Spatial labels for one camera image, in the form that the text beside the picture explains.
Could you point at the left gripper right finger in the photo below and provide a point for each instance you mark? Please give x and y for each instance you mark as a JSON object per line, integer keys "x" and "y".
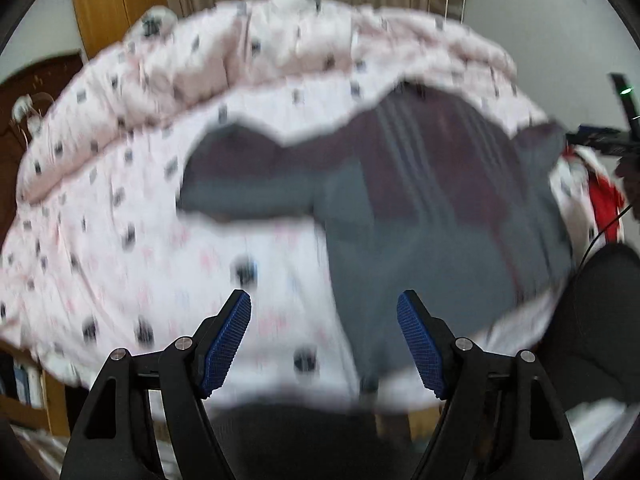
{"x": 502, "y": 418}

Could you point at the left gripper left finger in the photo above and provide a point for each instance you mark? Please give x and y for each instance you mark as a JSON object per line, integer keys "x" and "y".
{"x": 114, "y": 435}

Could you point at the grey purple zip jacket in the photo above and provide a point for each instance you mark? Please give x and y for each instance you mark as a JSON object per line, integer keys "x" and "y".
{"x": 421, "y": 192}

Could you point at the red white garment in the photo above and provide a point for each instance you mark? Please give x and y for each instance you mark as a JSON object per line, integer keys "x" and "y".
{"x": 596, "y": 202}

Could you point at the black clothed operator body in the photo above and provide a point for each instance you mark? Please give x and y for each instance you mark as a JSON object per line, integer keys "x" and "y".
{"x": 590, "y": 351}

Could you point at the pink cat print duvet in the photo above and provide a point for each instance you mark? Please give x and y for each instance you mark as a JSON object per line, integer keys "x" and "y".
{"x": 100, "y": 256}

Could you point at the dark wooden headboard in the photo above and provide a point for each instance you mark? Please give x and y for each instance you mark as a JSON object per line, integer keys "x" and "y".
{"x": 25, "y": 98}

